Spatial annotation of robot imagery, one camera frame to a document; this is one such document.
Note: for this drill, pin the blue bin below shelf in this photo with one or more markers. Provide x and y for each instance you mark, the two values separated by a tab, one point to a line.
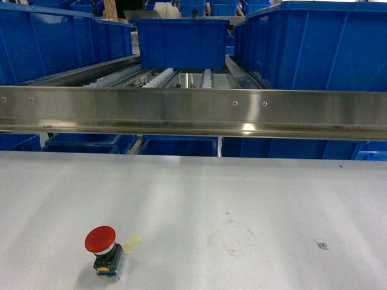
174	145

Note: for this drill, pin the small printed code sticker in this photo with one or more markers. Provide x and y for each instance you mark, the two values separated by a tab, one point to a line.
322	245

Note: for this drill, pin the red mushroom push button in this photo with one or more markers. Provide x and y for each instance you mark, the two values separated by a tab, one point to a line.
110	256

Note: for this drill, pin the white roller track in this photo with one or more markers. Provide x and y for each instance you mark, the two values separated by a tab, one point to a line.
159	80

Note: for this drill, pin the yellow tape scrap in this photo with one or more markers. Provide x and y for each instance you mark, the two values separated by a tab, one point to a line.
131	244

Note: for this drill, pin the stainless steel shelf rail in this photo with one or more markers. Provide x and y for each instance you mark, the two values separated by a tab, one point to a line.
216	112

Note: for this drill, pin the large blue bin right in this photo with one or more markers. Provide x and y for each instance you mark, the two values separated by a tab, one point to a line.
315	45

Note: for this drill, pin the small blue bin centre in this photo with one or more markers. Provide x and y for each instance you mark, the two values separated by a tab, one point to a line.
182	43

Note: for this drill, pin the large blue bin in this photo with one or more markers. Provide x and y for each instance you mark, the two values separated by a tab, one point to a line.
40	41
315	45

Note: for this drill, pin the large blue bin left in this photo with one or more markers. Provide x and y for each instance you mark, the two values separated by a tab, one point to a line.
40	41

